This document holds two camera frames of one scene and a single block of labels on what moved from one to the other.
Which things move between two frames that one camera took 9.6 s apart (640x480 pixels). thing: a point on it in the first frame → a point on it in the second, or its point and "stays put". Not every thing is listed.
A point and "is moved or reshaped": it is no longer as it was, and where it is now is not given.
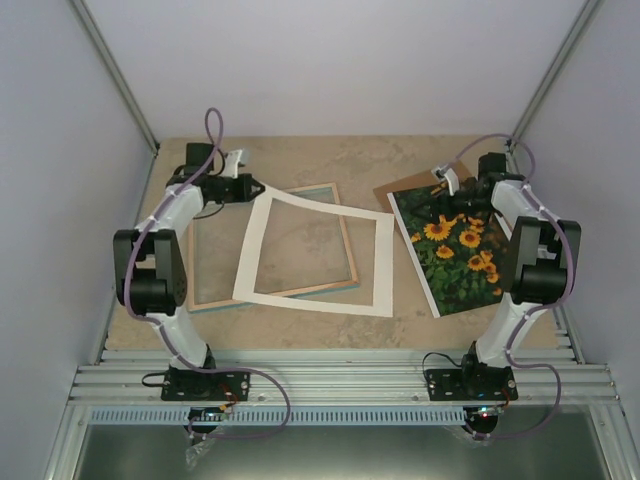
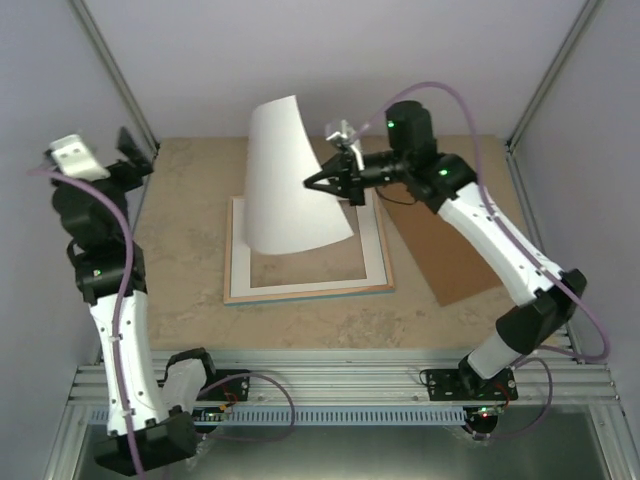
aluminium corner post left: x=117 y=76 stays put
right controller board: x=489 y=412 stays put
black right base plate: x=477 y=383 stays put
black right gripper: x=437 y=207 → x=350 y=186
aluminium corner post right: x=585 y=18 stays put
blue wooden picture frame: x=305 y=248 → x=358 y=264
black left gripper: x=242 y=194 → x=134 y=177
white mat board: x=249 y=257 is moved or reshaped
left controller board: x=206 y=414 stays put
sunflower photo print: x=462 y=255 → x=283 y=212
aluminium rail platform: x=341 y=378 stays put
